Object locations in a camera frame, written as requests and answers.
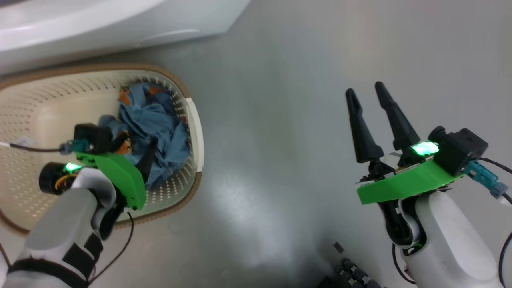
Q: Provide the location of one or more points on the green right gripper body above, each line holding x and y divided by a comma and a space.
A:
408, 184

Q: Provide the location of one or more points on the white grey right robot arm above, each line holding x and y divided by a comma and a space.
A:
448, 240

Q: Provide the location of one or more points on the cream perforated laundry basket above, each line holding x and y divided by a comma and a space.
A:
36, 104

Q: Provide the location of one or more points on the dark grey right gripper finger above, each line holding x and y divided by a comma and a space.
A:
400, 128
364, 140

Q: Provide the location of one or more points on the blue denim garment orange patches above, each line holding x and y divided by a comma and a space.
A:
156, 120

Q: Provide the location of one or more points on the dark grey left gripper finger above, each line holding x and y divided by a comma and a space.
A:
148, 160
119, 142

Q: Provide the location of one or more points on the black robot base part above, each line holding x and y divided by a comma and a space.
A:
352, 272

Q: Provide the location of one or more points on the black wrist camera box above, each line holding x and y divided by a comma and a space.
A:
460, 150
92, 138

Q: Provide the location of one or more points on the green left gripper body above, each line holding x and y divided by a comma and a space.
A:
124, 176

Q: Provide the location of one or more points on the white front-load washing machine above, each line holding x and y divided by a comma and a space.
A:
80, 28

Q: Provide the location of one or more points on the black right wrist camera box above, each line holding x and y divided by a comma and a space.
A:
460, 150

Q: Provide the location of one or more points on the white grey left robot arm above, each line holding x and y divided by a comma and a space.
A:
60, 228

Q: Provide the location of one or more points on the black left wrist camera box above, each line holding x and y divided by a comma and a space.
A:
92, 138

